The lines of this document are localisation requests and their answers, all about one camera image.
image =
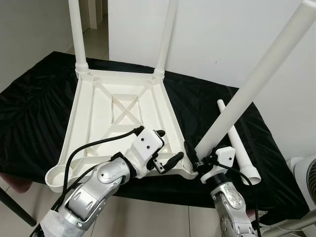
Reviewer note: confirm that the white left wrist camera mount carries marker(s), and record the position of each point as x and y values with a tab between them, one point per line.
148	143

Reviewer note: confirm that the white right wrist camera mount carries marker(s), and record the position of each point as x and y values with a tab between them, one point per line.
224	155

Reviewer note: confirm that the black metal table leg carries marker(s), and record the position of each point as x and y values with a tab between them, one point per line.
17	207

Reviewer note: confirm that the red table edge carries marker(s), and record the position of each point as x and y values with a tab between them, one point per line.
9	183

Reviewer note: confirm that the white floor fan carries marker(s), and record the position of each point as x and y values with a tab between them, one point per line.
306	182

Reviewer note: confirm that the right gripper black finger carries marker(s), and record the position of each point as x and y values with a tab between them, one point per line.
190	152

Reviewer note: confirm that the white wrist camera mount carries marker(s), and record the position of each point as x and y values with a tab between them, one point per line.
148	143
224	155

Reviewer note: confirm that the white plastic table top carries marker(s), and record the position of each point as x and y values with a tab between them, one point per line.
98	108

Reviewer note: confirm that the grey metal tube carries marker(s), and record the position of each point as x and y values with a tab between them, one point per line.
291	224

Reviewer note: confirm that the white plastic table leg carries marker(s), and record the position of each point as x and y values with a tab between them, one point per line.
256	74
76	29
242	148
167	29

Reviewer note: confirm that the black table cloth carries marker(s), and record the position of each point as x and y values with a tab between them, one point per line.
39	108

